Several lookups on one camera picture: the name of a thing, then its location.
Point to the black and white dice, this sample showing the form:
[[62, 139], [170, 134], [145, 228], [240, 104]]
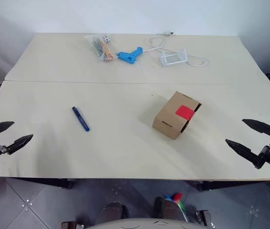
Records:
[[106, 38]]

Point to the bag of coloured sticks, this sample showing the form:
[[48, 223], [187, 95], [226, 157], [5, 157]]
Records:
[[102, 51]]

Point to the blue marker pen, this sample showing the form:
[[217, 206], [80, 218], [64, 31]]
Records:
[[81, 119]]

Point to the dark rounded shape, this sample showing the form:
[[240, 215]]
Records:
[[167, 210]]

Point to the beige robot torso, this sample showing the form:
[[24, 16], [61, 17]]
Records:
[[149, 223]]

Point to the brown metal block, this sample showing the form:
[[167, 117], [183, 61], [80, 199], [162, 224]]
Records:
[[204, 217], [71, 225]]

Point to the white power plug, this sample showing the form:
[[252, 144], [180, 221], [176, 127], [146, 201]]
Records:
[[169, 33]]

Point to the brown cardboard box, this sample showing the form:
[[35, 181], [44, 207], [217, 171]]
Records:
[[168, 117]]

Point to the blue glue gun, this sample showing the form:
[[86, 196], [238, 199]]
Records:
[[128, 56]]

